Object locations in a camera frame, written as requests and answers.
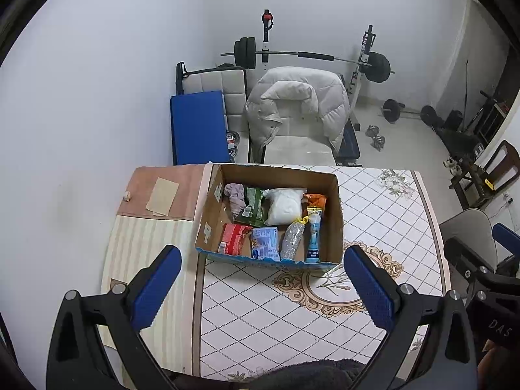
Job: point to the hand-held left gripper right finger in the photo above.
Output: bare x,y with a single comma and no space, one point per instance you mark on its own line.
371,288

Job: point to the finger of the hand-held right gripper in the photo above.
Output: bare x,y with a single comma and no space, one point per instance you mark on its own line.
467,256
508,237

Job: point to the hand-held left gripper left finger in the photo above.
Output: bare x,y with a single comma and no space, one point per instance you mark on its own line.
156,288

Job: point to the cardboard box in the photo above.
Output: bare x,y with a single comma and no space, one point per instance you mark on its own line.
327,227

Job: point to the long light blue packet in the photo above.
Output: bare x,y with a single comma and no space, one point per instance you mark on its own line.
314,235

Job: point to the red snack packet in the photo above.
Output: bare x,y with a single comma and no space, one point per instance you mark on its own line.
231,239

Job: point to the silver glitter bag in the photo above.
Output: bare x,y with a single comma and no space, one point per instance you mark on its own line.
292,239

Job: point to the orange snack packet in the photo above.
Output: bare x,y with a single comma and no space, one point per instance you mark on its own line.
317,200

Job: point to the blue tissue packet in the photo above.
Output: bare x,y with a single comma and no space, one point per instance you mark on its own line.
264,243

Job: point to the white powder bag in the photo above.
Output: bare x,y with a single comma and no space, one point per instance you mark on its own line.
284,207

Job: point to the grey cloth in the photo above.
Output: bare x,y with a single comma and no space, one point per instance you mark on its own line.
235,195

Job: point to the green soft packet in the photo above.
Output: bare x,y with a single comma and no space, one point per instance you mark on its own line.
254,207

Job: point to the person's right hand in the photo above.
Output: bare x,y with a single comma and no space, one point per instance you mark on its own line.
485,361

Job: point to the grey plastic chair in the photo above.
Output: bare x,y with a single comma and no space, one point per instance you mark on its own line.
471,227

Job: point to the cream and pink table mat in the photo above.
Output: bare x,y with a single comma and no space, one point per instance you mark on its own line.
138,243

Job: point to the dark wooden chair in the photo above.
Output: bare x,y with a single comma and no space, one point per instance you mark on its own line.
499,166

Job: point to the beige paper sheet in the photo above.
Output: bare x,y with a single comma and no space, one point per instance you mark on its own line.
162,197

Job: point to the pair of white shoes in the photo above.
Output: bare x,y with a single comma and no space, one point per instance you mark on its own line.
451,163

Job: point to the diamond patterned floral tablecloth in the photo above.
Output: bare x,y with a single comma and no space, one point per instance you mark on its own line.
264,313

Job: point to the black gym equipment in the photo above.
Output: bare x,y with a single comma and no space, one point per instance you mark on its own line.
457,134

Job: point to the person's dark fleece clothing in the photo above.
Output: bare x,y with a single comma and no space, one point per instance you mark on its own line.
292,378

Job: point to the dark storage shelf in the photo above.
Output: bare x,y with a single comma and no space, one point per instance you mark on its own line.
497,105

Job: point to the dark weight bench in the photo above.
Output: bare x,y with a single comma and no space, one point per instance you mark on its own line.
351,146

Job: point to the white upholstered chair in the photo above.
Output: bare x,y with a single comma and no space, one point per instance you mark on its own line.
296,150

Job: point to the short barbell with black plates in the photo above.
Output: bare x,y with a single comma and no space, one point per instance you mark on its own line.
392,109

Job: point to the shiny metal container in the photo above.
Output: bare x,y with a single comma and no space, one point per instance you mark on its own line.
232,142

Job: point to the blue folded exercise mat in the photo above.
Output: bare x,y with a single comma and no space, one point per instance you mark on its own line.
199,128

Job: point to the white bench press rack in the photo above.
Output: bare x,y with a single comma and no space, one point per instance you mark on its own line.
357,79

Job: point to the white puffer jacket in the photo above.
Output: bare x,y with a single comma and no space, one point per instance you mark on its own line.
296,93

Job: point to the white quilted padded chair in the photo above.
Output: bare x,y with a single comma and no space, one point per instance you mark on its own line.
211,81

